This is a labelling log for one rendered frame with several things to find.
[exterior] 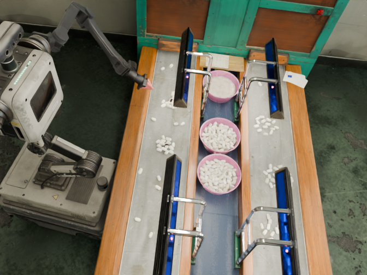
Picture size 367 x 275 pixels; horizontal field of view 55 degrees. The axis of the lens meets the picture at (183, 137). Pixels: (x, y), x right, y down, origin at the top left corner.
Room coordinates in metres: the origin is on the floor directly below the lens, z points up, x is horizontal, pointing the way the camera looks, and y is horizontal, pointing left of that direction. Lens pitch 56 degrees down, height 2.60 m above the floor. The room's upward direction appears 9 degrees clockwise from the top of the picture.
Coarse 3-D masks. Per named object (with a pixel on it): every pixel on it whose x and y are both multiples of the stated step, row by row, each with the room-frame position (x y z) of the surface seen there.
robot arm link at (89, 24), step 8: (88, 8) 1.73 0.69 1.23; (88, 16) 1.68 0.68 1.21; (80, 24) 1.67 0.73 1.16; (88, 24) 1.65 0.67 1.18; (96, 24) 1.68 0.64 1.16; (96, 32) 1.62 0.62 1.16; (96, 40) 1.59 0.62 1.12; (104, 40) 1.59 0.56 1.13; (104, 48) 1.56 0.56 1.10; (112, 48) 1.57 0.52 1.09; (112, 56) 1.52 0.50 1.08; (120, 56) 1.54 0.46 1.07; (120, 64) 1.49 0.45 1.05; (120, 72) 1.47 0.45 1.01
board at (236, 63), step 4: (204, 52) 2.02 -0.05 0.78; (200, 56) 1.97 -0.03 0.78; (232, 56) 2.03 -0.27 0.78; (236, 56) 2.04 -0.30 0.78; (200, 60) 1.93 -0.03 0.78; (204, 60) 1.94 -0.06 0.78; (232, 60) 1.99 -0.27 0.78; (236, 60) 1.99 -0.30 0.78; (240, 60) 2.00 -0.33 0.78; (200, 64) 1.89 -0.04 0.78; (204, 64) 1.89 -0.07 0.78; (228, 64) 1.93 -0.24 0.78; (232, 64) 1.94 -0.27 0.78; (236, 64) 1.95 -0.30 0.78; (240, 64) 1.95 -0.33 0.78; (212, 68) 1.88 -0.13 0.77; (216, 68) 1.88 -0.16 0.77; (220, 68) 1.88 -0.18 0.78; (224, 68) 1.89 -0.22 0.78; (228, 68) 1.89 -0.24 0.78; (232, 68) 1.90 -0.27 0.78; (236, 68) 1.91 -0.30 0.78; (240, 68) 1.91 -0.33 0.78
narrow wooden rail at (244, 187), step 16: (240, 80) 1.81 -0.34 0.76; (240, 112) 1.51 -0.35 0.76; (240, 128) 1.38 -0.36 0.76; (240, 144) 1.26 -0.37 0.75; (240, 160) 1.14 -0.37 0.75; (240, 192) 0.93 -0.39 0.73; (240, 208) 0.83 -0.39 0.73; (240, 224) 0.74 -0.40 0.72; (240, 240) 0.65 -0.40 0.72; (240, 272) 0.48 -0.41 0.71
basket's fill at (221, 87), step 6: (216, 78) 1.82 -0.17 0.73; (222, 78) 1.84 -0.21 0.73; (210, 84) 1.75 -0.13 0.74; (216, 84) 1.76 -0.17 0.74; (222, 84) 1.77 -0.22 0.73; (228, 84) 1.78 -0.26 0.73; (210, 90) 1.70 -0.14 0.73; (216, 90) 1.71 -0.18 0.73; (222, 90) 1.71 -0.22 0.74; (228, 90) 1.73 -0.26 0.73; (234, 90) 1.74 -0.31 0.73; (216, 96) 1.65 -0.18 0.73; (222, 96) 1.65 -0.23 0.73; (228, 96) 1.67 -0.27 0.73
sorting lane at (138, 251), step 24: (168, 72) 1.79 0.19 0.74; (168, 96) 1.57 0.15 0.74; (192, 96) 1.60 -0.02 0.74; (168, 120) 1.37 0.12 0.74; (144, 144) 1.15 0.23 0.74; (144, 168) 0.98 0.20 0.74; (144, 192) 0.83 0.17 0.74; (144, 216) 0.69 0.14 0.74; (144, 240) 0.56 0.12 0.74; (144, 264) 0.44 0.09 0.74
